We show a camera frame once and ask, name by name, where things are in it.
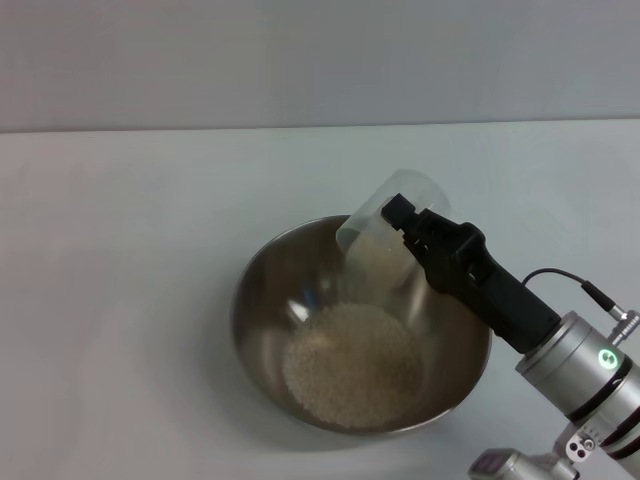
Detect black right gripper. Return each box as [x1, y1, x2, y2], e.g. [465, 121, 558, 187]
[381, 192, 562, 357]

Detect clear plastic cup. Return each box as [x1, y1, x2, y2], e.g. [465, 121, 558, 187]
[334, 168, 451, 297]

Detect white rice grains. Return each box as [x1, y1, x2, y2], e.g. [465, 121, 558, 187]
[282, 234, 426, 430]

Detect stainless steel bowl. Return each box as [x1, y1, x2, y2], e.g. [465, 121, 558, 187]
[228, 214, 494, 436]

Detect black cable with plug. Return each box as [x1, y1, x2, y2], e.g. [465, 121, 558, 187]
[521, 268, 640, 342]

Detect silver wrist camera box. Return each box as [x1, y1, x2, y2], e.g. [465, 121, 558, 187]
[467, 447, 576, 480]

